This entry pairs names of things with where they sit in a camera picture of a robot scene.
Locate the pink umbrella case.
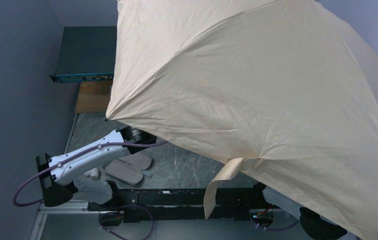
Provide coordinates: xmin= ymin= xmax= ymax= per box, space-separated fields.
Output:
xmin=102 ymin=151 xmax=153 ymax=186

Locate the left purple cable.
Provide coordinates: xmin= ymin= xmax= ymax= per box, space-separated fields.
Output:
xmin=13 ymin=140 xmax=168 ymax=208

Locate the wooden board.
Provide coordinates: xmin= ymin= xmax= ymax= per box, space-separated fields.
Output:
xmin=75 ymin=81 xmax=112 ymax=114

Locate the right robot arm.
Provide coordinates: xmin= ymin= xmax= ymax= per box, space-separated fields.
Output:
xmin=262 ymin=186 xmax=348 ymax=240

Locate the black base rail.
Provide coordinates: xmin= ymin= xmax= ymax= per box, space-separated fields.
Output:
xmin=87 ymin=183 xmax=270 ymax=223

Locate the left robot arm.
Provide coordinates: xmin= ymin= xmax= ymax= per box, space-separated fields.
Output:
xmin=36 ymin=126 xmax=158 ymax=207

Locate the white plastic fitting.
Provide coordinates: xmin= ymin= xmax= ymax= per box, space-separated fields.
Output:
xmin=84 ymin=167 xmax=100 ymax=179

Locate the beige umbrella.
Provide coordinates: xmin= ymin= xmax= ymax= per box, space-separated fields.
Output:
xmin=106 ymin=0 xmax=378 ymax=240

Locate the grey blue network switch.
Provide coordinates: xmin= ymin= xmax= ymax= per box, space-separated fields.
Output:
xmin=50 ymin=26 xmax=117 ymax=83

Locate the aluminium frame rail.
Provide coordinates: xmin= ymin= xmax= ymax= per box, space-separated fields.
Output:
xmin=39 ymin=188 xmax=306 ymax=236

